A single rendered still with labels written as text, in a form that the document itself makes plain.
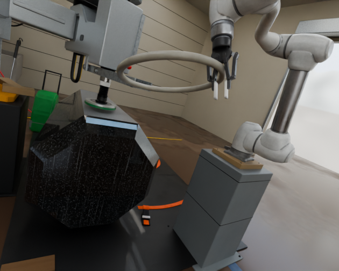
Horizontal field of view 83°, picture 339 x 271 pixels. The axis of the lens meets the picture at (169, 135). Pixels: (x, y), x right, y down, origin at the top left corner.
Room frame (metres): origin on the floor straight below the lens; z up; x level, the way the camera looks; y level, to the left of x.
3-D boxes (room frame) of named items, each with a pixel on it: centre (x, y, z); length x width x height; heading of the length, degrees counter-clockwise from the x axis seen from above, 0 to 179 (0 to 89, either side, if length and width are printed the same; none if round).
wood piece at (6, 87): (1.48, 1.25, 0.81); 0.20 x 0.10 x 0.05; 132
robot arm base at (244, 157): (1.44, -0.54, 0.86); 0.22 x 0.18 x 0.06; 47
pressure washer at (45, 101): (2.71, 1.86, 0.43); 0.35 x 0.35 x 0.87; 19
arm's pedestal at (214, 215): (1.42, -0.55, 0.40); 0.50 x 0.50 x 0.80; 37
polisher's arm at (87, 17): (1.66, 0.82, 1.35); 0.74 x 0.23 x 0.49; 46
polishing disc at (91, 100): (1.38, 0.55, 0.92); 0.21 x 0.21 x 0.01
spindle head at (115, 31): (1.44, 0.60, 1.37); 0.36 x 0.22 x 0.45; 46
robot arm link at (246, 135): (1.42, -0.56, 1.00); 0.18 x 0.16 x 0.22; 45
